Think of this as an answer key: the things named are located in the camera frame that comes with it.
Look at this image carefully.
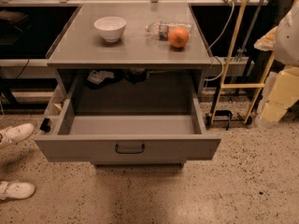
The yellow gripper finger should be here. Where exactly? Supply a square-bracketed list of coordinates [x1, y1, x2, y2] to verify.
[255, 65, 299, 128]

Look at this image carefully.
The grey top drawer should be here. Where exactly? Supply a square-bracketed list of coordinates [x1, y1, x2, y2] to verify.
[36, 73, 221, 165]

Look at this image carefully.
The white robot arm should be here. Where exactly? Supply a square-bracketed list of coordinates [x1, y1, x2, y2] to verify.
[254, 2, 299, 128]

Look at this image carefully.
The grey drawer cabinet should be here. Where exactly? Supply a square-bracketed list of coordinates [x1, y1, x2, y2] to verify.
[45, 1, 215, 168]

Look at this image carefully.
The yellow hand truck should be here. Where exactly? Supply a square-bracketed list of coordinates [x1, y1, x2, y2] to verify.
[205, 0, 277, 130]

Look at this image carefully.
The orange fruit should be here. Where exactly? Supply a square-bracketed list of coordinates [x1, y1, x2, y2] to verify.
[168, 27, 189, 49]

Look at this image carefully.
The clear plastic water bottle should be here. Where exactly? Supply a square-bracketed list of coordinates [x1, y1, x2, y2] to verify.
[145, 21, 192, 39]

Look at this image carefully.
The white ceramic bowl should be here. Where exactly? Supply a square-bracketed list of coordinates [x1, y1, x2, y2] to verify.
[94, 17, 126, 42]

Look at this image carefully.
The clear plastic bin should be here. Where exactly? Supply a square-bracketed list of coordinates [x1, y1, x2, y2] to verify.
[42, 86, 65, 133]

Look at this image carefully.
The upper white sneaker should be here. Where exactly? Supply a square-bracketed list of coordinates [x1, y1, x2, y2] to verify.
[0, 123, 35, 148]

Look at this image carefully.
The white sneaker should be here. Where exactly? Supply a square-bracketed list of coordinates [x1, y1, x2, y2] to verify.
[0, 181, 36, 200]
[0, 123, 35, 148]

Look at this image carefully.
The lower white sneaker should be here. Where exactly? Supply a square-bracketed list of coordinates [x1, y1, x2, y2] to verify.
[0, 181, 36, 200]

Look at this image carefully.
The white power cable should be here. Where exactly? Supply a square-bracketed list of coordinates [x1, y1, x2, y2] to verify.
[204, 0, 236, 82]

